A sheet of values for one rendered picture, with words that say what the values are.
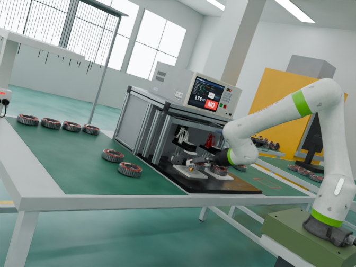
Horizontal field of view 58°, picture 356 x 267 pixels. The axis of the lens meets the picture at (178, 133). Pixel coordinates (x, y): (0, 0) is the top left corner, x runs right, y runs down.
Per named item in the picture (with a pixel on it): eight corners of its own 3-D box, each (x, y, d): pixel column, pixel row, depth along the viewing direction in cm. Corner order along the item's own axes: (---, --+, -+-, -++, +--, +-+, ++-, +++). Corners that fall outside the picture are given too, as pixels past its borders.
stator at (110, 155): (124, 159, 174) (126, 153, 173) (120, 165, 163) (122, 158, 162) (104, 153, 173) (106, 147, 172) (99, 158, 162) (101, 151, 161)
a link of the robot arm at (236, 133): (303, 122, 137) (302, 111, 146) (291, 99, 134) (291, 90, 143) (228, 151, 153) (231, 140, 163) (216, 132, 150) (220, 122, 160)
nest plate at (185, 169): (207, 178, 185) (208, 176, 185) (189, 177, 175) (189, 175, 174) (190, 168, 196) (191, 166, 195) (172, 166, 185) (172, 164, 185)
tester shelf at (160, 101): (242, 129, 219) (245, 123, 218) (167, 110, 173) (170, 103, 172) (199, 111, 251) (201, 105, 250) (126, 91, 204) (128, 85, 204)
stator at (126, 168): (144, 178, 156) (147, 170, 155) (126, 178, 147) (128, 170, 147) (131, 168, 163) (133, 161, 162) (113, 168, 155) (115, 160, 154)
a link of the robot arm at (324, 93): (347, 101, 136) (335, 75, 139) (346, 98, 125) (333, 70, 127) (305, 118, 145) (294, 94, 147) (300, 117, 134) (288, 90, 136)
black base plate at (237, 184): (261, 194, 200) (263, 190, 199) (188, 193, 156) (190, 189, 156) (209, 164, 233) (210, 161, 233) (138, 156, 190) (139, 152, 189)
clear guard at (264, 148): (268, 151, 200) (272, 142, 199) (246, 148, 184) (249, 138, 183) (230, 134, 224) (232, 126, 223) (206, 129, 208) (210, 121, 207)
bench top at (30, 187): (318, 203, 250) (320, 197, 250) (17, 211, 101) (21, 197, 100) (224, 154, 323) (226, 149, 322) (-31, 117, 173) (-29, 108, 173)
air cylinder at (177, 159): (181, 165, 196) (184, 156, 195) (172, 163, 191) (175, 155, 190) (176, 161, 200) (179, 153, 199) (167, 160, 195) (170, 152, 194)
